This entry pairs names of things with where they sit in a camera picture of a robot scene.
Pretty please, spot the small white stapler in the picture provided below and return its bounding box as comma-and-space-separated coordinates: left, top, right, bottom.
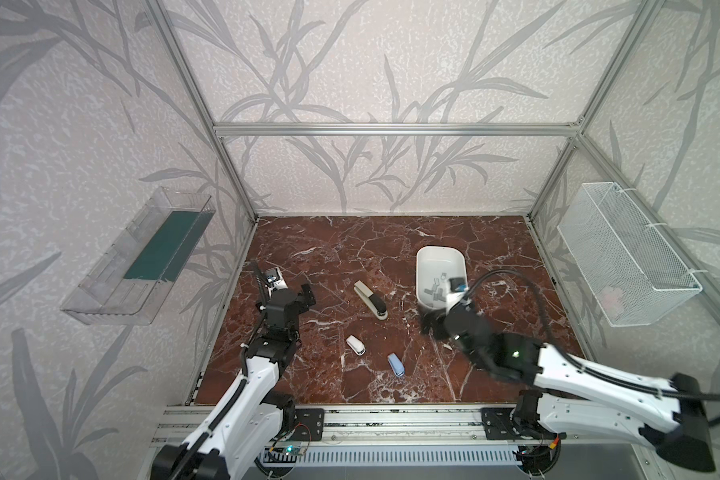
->
346, 335, 366, 356

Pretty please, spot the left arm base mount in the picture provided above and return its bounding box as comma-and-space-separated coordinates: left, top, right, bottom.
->
284, 407, 325, 442

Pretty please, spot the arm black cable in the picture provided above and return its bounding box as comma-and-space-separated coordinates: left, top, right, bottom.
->
167, 262, 271, 480
461, 268, 720, 427

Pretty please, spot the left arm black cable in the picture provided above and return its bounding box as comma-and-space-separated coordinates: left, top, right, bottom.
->
167, 262, 271, 480

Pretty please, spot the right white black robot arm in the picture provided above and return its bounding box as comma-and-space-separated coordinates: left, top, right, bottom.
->
420, 301, 720, 473

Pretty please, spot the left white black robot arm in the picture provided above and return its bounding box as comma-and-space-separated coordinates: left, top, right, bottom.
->
149, 284, 316, 479

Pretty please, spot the white wire mesh basket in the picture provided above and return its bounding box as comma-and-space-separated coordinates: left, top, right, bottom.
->
558, 182, 703, 328

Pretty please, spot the grey white large stapler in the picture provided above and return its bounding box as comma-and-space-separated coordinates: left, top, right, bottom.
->
354, 281, 388, 321

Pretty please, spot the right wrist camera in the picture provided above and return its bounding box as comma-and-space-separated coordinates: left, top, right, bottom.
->
446, 277, 468, 310

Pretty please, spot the aluminium front rail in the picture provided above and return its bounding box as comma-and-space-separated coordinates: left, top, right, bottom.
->
149, 404, 655, 448

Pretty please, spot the green circuit board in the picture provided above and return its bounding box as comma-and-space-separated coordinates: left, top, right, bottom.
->
266, 444, 309, 463

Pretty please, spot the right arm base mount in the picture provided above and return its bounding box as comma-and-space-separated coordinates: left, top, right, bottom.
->
480, 405, 557, 443

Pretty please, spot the clear wall shelf green mat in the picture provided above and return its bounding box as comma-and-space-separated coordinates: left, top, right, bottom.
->
61, 187, 216, 326

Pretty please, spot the white plastic tray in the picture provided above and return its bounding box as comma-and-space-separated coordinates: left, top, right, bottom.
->
416, 246, 467, 311

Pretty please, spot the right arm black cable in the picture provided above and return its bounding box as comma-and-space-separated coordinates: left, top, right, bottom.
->
461, 268, 720, 427

